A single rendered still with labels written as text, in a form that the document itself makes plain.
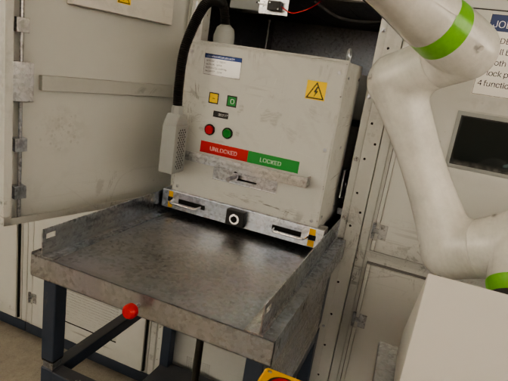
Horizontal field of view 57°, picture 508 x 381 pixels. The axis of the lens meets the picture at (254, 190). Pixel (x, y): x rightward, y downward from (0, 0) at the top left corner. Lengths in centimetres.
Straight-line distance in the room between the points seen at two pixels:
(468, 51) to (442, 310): 47
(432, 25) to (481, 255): 47
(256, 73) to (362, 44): 99
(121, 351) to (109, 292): 105
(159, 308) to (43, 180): 59
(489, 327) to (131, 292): 69
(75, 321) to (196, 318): 129
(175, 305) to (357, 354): 83
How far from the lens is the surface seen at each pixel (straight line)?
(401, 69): 105
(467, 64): 99
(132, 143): 158
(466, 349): 90
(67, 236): 124
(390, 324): 160
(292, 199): 135
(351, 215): 151
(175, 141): 136
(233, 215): 139
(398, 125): 107
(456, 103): 142
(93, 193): 154
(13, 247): 235
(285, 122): 133
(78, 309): 219
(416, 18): 89
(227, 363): 189
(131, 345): 208
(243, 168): 135
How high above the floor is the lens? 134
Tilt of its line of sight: 15 degrees down
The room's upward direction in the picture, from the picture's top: 9 degrees clockwise
